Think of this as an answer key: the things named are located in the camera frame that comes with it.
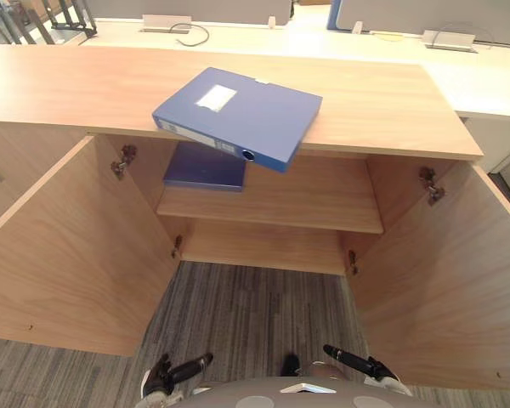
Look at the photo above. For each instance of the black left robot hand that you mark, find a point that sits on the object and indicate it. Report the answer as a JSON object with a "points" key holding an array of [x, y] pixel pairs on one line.
{"points": [[183, 370]]}

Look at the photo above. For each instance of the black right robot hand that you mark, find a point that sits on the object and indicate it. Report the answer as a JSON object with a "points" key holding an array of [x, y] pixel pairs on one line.
{"points": [[357, 361]]}

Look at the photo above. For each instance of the blue box file folder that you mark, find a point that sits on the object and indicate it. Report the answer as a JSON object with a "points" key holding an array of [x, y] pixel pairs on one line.
{"points": [[255, 121]]}

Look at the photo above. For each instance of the metal cabinet door hinge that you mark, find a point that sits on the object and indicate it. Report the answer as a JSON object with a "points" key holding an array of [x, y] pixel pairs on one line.
{"points": [[122, 161], [177, 246], [353, 262], [431, 185]]}

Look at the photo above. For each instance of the right wooden cabinet door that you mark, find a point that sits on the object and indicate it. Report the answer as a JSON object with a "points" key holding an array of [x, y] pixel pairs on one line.
{"points": [[446, 289]]}

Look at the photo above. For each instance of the wooden cabinet door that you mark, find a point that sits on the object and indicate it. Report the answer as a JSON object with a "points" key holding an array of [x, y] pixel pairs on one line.
{"points": [[446, 289], [81, 251]]}

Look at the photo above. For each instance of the left wooden cabinet door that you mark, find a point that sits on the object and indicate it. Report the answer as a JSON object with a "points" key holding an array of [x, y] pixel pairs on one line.
{"points": [[81, 251]]}

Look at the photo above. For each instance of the wooden cabinet shelf board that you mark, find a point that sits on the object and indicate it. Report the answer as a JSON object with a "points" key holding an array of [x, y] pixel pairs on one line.
{"points": [[280, 204]]}

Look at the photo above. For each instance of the light wooden office cabinet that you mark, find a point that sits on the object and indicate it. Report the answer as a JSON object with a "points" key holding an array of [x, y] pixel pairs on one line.
{"points": [[89, 89]]}

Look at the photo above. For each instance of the white office desk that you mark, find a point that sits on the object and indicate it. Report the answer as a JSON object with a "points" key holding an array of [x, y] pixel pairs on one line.
{"points": [[365, 55]]}

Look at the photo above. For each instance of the grey robot torso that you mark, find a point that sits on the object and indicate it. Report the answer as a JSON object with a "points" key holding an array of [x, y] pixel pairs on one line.
{"points": [[280, 395]]}

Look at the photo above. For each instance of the grey blue-edged partition screen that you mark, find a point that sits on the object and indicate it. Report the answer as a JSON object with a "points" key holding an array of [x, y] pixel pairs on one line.
{"points": [[429, 15]]}

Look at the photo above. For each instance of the grey desk partition screen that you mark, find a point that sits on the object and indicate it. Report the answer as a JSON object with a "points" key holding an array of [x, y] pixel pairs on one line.
{"points": [[187, 9]]}

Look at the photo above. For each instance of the white drawer pedestal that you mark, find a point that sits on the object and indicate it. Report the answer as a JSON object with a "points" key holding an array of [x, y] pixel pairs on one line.
{"points": [[499, 142]]}

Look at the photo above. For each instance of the white partition bracket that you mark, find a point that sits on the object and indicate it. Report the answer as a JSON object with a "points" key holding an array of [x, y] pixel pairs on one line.
{"points": [[357, 28], [272, 23]]}

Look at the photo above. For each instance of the black metal stand frame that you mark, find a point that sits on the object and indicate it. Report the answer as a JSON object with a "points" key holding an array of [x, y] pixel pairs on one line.
{"points": [[70, 19]]}

